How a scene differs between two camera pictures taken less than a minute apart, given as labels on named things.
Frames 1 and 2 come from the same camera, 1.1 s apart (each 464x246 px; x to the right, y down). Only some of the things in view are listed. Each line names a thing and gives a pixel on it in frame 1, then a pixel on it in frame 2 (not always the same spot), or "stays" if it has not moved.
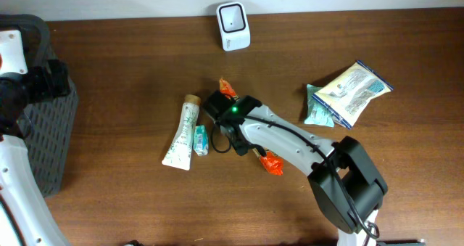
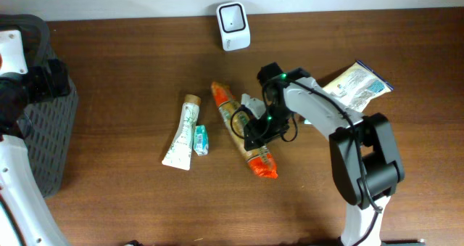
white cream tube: (179, 154) stays
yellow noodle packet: (350, 93) stays
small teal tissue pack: (201, 140) stays
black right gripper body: (242, 146) → (275, 120)
